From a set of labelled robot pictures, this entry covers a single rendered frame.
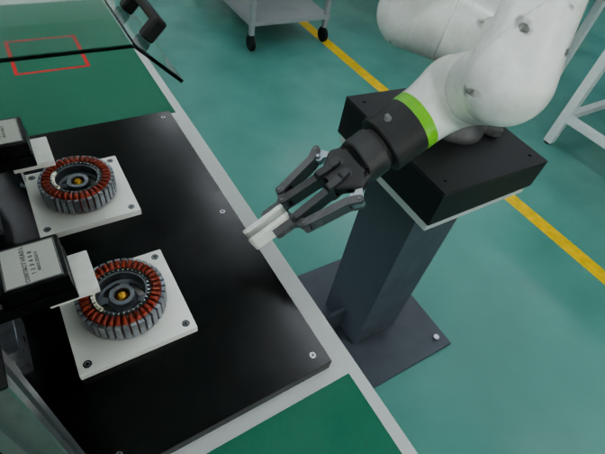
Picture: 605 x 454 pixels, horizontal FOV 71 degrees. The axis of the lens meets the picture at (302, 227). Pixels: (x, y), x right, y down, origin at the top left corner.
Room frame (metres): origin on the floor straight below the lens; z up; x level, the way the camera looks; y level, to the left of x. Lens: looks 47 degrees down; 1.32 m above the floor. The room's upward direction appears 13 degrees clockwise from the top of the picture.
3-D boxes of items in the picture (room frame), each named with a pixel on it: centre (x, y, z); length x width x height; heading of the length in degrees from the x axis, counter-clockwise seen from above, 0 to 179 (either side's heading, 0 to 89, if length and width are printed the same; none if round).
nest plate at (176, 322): (0.29, 0.22, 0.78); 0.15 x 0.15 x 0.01; 41
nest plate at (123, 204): (0.47, 0.37, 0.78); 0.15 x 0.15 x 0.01; 41
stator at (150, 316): (0.29, 0.22, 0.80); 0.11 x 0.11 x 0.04
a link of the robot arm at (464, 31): (0.86, -0.26, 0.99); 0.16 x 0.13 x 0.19; 78
